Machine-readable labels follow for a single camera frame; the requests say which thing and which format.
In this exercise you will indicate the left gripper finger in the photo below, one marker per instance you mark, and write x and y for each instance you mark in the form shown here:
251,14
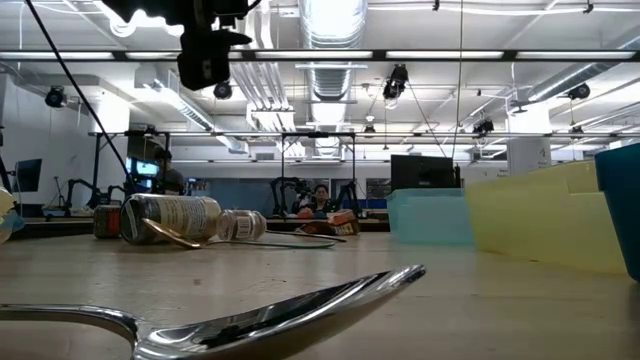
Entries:
235,39

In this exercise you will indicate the furikake jar gold lid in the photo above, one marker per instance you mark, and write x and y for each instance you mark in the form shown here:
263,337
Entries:
175,217

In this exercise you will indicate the black spoon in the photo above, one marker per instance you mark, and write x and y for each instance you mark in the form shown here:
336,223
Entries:
310,236

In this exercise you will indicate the brown orange seasoning packet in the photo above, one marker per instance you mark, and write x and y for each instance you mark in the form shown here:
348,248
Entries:
340,222

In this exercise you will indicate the yellow noodle packet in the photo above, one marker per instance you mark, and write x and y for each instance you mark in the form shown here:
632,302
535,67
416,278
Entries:
5,202

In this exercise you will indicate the silver metal spoon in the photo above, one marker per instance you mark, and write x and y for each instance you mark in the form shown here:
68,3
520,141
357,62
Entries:
280,325

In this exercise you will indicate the black background robot arm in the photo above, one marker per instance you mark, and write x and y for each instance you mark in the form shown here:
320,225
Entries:
350,195
285,187
75,190

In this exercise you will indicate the black ceiling spotlight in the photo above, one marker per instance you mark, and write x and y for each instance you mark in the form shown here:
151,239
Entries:
395,82
580,91
482,126
56,97
222,90

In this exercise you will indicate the person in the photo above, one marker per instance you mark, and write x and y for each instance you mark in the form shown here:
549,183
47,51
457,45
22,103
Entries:
321,197
170,182

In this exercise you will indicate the blue glowing screen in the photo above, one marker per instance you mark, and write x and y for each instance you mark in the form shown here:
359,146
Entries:
142,167

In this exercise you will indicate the black monitor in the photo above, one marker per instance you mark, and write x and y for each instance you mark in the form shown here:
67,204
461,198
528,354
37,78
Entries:
422,172

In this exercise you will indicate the small dark monitor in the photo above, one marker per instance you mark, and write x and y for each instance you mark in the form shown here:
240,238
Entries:
27,175

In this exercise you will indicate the light teal translucent bin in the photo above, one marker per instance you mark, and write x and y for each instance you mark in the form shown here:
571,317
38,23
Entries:
430,217

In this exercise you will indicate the yellow translucent bin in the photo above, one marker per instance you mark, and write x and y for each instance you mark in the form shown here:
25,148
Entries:
545,220

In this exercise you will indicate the dark teal bin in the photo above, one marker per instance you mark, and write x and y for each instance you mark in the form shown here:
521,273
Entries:
622,210

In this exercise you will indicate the silver ventilation duct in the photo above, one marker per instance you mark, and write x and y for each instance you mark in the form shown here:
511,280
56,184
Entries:
332,30

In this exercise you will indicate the black background workstation frame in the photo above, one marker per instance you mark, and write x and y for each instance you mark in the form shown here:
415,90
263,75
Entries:
320,134

